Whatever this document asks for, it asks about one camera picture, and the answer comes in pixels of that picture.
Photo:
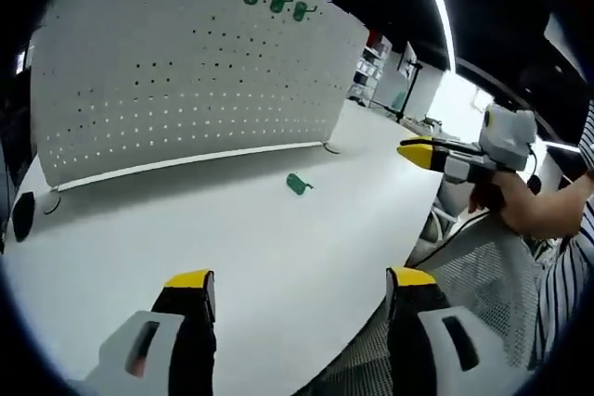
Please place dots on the person's right hand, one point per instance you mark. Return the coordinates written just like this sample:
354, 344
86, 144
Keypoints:
510, 206

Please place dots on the round pegboard foot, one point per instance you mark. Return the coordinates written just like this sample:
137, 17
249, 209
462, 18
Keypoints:
331, 149
53, 203

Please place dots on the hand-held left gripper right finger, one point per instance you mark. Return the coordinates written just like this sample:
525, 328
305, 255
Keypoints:
413, 345

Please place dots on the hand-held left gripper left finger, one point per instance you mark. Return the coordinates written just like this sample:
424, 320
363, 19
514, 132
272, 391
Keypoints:
185, 345

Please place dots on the black rounded object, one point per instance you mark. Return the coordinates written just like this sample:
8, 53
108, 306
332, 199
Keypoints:
23, 217

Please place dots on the storage shelving with bins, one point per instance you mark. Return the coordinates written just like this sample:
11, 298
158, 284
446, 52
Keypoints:
371, 62

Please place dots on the grey mesh chair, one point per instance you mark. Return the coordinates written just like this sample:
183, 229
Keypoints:
487, 266

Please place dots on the black tripod stand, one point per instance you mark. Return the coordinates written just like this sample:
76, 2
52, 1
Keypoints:
408, 85

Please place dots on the teal board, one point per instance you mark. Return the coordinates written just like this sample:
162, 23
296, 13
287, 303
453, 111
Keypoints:
399, 100

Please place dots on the white perforated pegboard panel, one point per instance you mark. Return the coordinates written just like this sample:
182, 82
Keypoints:
185, 90

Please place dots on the green hook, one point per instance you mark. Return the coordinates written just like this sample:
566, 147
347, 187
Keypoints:
278, 2

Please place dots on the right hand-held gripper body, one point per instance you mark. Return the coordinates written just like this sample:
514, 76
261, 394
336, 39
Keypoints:
508, 136

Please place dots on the white ceiling light strip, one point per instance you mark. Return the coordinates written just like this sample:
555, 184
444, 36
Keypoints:
441, 11

